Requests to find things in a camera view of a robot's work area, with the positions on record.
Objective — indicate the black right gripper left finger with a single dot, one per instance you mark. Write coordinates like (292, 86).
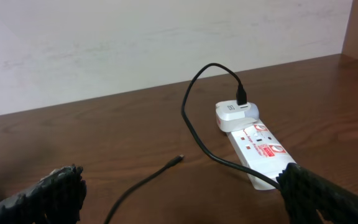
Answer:
(56, 198)

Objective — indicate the white power strip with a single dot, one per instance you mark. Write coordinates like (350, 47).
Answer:
(256, 147)

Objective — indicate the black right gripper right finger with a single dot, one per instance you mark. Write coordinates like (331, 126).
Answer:
(310, 198)

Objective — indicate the white USB charger adapter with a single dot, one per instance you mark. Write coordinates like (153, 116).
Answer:
(233, 117)

